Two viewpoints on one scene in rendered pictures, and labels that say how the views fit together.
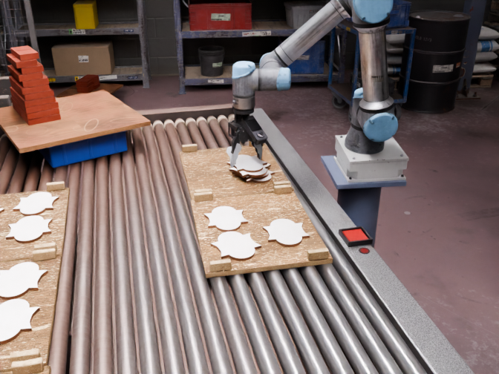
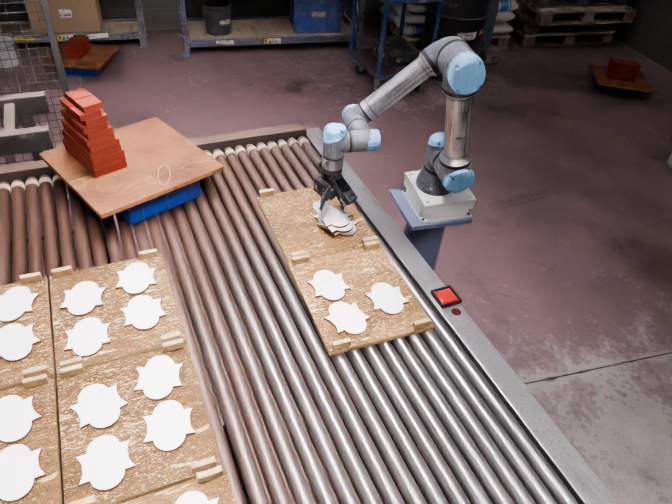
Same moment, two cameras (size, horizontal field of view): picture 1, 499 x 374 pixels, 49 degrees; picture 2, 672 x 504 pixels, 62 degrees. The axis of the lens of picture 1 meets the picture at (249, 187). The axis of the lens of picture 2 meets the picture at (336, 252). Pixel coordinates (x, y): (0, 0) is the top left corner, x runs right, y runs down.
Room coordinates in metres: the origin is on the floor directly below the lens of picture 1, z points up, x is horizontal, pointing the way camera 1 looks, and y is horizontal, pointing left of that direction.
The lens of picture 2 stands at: (0.13, 0.36, 2.23)
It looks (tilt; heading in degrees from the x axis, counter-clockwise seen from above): 40 degrees down; 347
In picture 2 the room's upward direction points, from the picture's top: 5 degrees clockwise
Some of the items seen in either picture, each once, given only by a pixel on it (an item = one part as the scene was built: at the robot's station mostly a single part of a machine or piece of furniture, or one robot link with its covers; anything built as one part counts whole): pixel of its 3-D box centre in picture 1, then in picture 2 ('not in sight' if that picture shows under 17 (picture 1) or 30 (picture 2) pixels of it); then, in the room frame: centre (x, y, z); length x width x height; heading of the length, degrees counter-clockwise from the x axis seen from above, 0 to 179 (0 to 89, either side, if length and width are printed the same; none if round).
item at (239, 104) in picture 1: (243, 102); (332, 162); (1.77, 0.02, 1.20); 0.08 x 0.08 x 0.05
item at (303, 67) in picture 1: (300, 53); (314, 8); (6.16, -0.58, 0.32); 0.50 x 0.41 x 0.37; 92
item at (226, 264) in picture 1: (220, 265); (341, 344); (1.18, 0.08, 0.95); 0.06 x 0.02 x 0.03; 101
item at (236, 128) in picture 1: (243, 123); (329, 180); (1.78, 0.02, 1.12); 0.09 x 0.08 x 0.12; 31
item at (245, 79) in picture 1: (244, 79); (335, 141); (1.78, 0.02, 1.28); 0.09 x 0.08 x 0.11; 93
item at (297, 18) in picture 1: (309, 14); not in sight; (6.12, -0.65, 0.76); 0.50 x 0.36 x 0.24; 102
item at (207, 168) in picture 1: (232, 171); (315, 220); (1.80, 0.06, 0.93); 0.41 x 0.35 x 0.02; 12
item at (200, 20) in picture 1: (219, 13); not in sight; (6.04, 0.32, 0.78); 0.66 x 0.45 x 0.28; 96
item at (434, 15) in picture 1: (431, 61); (454, 25); (5.34, -1.80, 0.44); 0.59 x 0.59 x 0.88
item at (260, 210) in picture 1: (255, 228); (357, 294); (1.40, -0.02, 0.93); 0.41 x 0.35 x 0.02; 11
